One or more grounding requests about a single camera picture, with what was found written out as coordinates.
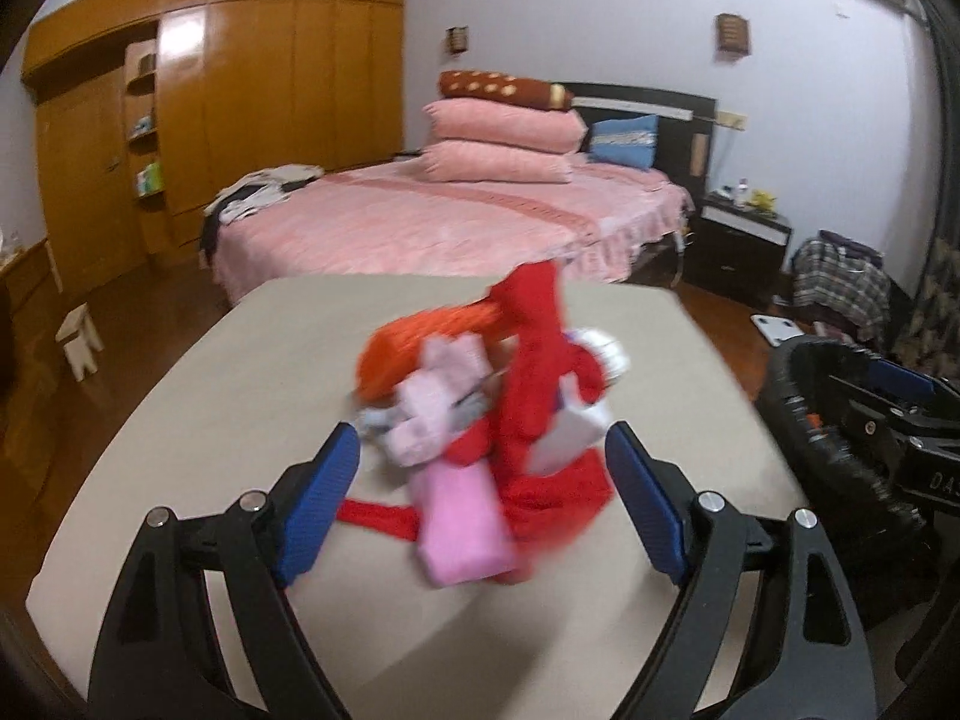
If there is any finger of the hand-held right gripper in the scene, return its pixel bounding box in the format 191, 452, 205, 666
868, 356, 960, 415
822, 362, 914, 452

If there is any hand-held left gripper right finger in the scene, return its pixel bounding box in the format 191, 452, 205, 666
604, 422, 877, 720

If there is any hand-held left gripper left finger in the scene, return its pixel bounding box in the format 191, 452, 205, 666
88, 422, 362, 720

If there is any light pink cloth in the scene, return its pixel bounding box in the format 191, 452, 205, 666
388, 334, 490, 467

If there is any bright pink box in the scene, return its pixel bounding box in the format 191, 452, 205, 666
411, 457, 520, 587

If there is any red cloth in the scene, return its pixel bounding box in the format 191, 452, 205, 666
336, 261, 620, 587

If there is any dark patterned cloth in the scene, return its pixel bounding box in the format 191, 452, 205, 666
892, 238, 960, 377

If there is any grey cloth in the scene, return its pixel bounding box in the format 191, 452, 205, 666
355, 403, 407, 445

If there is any plaid clothing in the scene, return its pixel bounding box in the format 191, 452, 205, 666
790, 231, 894, 347

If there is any white bathroom scale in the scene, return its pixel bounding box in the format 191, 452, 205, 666
751, 311, 808, 350

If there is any black nightstand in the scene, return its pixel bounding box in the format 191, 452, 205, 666
685, 191, 794, 308

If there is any small white stool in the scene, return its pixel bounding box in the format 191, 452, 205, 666
55, 304, 105, 380

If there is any bed with pink bedspread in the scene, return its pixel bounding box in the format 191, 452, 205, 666
201, 161, 695, 308

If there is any pile of clothes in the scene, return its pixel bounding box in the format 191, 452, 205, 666
198, 163, 328, 257

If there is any black headboard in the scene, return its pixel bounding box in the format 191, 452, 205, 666
559, 81, 719, 200

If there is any wooden desk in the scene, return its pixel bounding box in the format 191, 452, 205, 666
0, 236, 65, 392

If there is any blue cushion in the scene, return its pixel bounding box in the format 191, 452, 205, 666
586, 115, 662, 170

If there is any wooden wardrobe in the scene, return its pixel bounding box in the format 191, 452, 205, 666
21, 0, 407, 280

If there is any brown dotted pillow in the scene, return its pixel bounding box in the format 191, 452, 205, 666
438, 70, 578, 113

